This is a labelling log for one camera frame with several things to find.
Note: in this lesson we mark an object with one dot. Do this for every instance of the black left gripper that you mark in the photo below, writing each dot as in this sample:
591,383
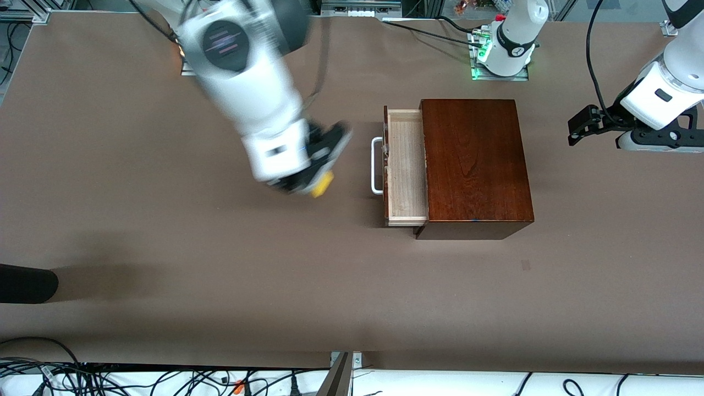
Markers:
605,120

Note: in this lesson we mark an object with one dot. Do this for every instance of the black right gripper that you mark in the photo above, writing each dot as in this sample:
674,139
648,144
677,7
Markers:
320,151

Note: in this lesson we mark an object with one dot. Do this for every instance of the yellow block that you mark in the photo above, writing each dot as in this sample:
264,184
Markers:
322,185

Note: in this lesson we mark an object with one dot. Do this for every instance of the wooden drawer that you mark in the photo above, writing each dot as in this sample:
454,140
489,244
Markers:
407,176

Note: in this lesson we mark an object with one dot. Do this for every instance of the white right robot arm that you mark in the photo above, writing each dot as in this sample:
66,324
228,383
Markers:
242,93

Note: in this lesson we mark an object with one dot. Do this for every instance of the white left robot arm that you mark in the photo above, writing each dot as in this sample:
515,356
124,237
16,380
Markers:
660,99

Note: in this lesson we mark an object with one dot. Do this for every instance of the dark brown wooden cabinet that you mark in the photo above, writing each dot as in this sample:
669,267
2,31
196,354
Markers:
478,165

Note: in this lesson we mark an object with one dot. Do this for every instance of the grey power strip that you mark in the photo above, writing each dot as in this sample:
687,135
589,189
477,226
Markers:
360,5

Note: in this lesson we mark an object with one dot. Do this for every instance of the orange plug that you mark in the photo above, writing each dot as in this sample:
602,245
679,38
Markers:
238,388

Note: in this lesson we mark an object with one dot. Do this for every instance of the black cylinder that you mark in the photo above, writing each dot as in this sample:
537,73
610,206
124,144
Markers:
27,283

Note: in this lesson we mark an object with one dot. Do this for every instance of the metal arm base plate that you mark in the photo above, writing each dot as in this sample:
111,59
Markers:
498,78
186,70

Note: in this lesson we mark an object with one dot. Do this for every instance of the aluminium frame profile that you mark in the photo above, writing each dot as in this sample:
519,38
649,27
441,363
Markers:
25,15
668,28

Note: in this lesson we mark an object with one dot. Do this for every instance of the metal bracket post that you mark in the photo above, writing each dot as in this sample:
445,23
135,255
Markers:
336,379

